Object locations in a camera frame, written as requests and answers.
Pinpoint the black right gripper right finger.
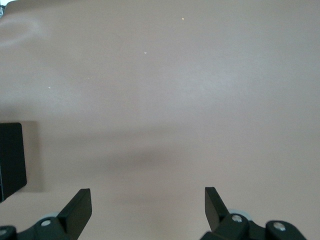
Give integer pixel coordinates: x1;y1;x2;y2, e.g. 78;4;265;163
199;186;307;240

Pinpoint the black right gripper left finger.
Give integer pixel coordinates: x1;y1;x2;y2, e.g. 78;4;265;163
0;188;92;240

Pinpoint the black rectangular plastic box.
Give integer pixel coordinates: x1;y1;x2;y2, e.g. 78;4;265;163
0;122;28;203

